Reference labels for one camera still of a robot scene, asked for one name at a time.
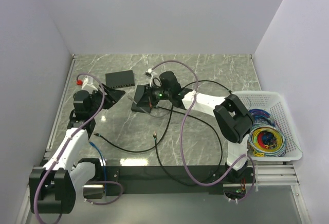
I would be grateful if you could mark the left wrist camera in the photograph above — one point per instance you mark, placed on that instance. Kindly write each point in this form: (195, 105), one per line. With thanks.
(87, 84)

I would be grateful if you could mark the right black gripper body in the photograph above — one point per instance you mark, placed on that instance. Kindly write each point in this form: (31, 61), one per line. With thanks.
(157, 94)

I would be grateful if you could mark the white plastic basket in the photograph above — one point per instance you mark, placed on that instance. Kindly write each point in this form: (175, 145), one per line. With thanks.
(272, 137)

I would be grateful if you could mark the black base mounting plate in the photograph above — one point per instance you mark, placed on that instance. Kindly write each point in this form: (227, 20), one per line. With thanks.
(153, 180)

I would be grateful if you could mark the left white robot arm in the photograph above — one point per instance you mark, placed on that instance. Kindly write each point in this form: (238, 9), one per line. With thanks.
(54, 187)

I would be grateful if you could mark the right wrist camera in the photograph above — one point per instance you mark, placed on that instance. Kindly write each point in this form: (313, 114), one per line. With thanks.
(151, 74)

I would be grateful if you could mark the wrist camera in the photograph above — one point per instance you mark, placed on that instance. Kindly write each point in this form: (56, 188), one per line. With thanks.
(151, 74)
(87, 84)

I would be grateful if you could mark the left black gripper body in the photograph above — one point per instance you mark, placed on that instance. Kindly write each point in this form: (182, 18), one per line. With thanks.
(97, 98)

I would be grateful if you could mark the aluminium rail frame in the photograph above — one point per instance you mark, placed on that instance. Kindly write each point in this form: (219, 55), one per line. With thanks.
(267, 174)

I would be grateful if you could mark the black network switch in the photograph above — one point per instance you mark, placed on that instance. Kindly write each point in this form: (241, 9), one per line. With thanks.
(141, 106)
(120, 79)

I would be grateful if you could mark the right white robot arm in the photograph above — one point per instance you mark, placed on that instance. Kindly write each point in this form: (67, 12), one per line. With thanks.
(233, 118)

